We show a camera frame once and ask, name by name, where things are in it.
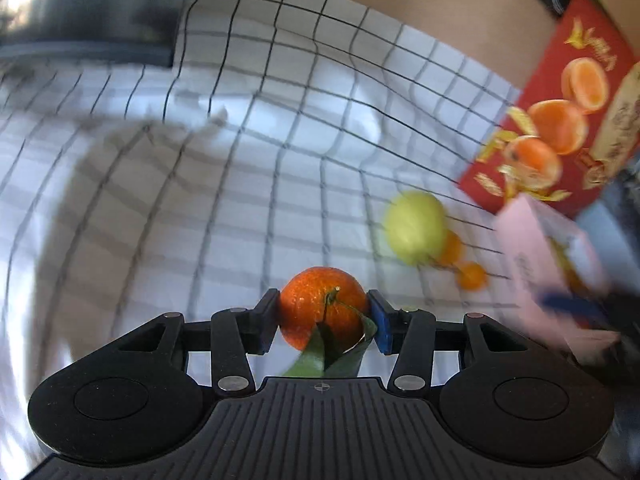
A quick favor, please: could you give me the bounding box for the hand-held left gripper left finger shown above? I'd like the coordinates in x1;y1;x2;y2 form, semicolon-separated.
117;288;281;401

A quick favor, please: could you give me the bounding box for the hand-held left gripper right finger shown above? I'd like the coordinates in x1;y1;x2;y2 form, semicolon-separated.
367;288;531;401

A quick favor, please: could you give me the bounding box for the red box with orange print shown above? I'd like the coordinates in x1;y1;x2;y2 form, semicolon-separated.
457;0;640;216

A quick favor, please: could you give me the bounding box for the yellow-green apple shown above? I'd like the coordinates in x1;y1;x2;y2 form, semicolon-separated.
382;190;449;267

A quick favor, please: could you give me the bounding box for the orange with green leaves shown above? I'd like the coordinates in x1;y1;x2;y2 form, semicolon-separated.
278;265;380;379

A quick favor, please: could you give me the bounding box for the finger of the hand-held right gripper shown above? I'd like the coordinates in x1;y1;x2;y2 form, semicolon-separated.
532;290;621;332

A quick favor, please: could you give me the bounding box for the dark grey slab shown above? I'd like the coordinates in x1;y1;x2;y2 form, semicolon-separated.
0;0;194;69

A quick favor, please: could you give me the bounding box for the small mandarin orange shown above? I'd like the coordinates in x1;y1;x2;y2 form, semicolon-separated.
456;261;489;292
433;230;465;267

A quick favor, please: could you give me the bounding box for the pale pink box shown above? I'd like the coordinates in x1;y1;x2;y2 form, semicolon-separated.
495;195;626;367

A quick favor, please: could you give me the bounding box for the white checked blanket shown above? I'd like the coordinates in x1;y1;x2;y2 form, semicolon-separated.
0;0;571;466

